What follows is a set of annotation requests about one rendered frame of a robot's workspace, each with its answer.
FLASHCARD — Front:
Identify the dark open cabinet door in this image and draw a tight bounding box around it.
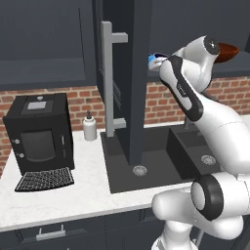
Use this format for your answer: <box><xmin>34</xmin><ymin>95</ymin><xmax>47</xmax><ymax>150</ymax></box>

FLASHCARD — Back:
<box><xmin>92</xmin><ymin>0</ymin><xmax>152</xmax><ymax>167</ymax></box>

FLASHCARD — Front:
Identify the dark base cabinet door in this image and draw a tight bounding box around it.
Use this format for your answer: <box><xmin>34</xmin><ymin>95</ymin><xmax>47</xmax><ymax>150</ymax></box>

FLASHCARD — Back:
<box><xmin>104</xmin><ymin>208</ymin><xmax>164</xmax><ymax>250</ymax></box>

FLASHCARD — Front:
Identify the white soap dispenser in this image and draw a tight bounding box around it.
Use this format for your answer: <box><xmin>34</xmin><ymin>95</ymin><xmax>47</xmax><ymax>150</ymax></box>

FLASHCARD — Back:
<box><xmin>82</xmin><ymin>109</ymin><xmax>98</xmax><ymax>142</ymax></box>

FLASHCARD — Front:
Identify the black double sink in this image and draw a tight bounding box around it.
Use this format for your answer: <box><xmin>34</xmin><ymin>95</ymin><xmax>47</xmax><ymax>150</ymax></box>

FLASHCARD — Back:
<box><xmin>100</xmin><ymin>123</ymin><xmax>229</xmax><ymax>195</ymax></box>

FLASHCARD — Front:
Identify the blue and white cup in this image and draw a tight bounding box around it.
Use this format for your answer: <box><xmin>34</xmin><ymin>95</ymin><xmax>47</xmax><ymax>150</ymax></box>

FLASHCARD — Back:
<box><xmin>147</xmin><ymin>53</ymin><xmax>168</xmax><ymax>71</ymax></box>

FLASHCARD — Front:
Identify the black coffee machine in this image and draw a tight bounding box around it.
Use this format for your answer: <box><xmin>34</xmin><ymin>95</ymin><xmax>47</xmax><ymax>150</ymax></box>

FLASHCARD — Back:
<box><xmin>2</xmin><ymin>93</ymin><xmax>76</xmax><ymax>193</ymax></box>

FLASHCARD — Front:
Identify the dark drawer front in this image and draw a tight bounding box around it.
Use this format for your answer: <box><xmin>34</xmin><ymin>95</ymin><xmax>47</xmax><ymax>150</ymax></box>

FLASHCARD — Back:
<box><xmin>15</xmin><ymin>216</ymin><xmax>106</xmax><ymax>250</ymax></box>

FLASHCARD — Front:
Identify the brown bowl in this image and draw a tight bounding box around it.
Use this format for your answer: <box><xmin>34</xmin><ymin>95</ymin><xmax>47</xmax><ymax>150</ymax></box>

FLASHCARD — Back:
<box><xmin>215</xmin><ymin>42</ymin><xmax>240</xmax><ymax>63</ymax></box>

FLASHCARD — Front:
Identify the silver cabinet door handle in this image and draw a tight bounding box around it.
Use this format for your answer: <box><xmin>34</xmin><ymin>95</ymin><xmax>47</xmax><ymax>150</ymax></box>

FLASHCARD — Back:
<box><xmin>100</xmin><ymin>21</ymin><xmax>129</xmax><ymax>138</ymax></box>

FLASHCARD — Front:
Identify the dark closed wall cabinet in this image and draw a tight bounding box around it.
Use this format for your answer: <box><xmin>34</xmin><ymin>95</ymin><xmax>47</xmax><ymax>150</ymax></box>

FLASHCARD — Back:
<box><xmin>0</xmin><ymin>0</ymin><xmax>96</xmax><ymax>92</ymax></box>

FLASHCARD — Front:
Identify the dark open wall cabinet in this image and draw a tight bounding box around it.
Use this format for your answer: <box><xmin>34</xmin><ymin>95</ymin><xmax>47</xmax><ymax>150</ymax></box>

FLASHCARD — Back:
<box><xmin>146</xmin><ymin>0</ymin><xmax>250</xmax><ymax>82</ymax></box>

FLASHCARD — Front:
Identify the silver drawer handle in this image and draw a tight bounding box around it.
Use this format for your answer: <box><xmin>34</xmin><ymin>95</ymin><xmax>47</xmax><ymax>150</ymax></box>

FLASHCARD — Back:
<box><xmin>35</xmin><ymin>225</ymin><xmax>66</xmax><ymax>242</ymax></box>

